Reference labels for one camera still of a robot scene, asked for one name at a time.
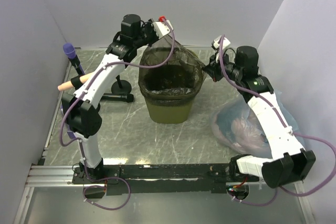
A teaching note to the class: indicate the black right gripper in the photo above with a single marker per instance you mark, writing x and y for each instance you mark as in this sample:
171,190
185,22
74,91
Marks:
212,68

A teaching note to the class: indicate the translucent bag with clothes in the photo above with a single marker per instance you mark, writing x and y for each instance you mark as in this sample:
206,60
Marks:
259,131

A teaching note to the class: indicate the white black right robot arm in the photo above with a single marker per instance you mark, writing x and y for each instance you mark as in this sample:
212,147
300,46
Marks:
289,161

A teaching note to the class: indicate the grey translucent trash bag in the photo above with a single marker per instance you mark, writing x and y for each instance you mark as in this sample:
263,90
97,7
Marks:
176,82

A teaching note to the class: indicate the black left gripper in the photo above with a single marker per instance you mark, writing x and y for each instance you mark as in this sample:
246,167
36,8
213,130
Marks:
149,25

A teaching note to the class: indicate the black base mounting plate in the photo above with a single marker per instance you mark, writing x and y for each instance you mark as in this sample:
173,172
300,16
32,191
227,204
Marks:
163,178

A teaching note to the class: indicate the purple box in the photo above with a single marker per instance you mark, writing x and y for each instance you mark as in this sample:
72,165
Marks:
69,132

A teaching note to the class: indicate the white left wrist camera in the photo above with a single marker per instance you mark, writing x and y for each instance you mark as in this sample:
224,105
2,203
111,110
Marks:
162,27

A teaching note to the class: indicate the aluminium rail frame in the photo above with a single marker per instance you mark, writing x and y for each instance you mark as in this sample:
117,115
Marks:
50,197

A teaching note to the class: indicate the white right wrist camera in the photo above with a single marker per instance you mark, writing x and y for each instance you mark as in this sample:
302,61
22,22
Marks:
220,43

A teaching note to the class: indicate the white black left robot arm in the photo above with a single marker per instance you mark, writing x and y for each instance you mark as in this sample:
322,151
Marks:
81,108

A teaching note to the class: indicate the olive green mesh trash bin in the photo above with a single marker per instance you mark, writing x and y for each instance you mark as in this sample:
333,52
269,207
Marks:
169,113

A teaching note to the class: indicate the purple microphone on stand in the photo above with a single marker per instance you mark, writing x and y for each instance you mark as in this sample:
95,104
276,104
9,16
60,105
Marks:
71,54

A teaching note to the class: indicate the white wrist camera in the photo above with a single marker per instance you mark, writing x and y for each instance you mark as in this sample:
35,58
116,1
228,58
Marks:
162,27
220,43

